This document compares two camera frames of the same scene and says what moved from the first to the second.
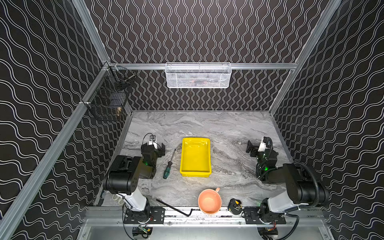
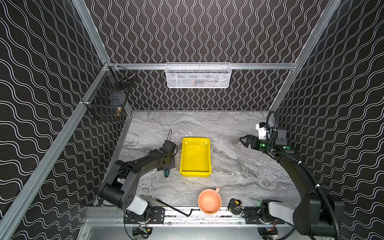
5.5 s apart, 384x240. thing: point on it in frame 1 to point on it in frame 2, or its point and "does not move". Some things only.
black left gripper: (157, 150) to (168, 161)
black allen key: (175, 209) does not move
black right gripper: (256, 148) to (251, 142)
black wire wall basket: (110, 100) does not move
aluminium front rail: (114, 216) does not move
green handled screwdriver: (168, 169) does not move
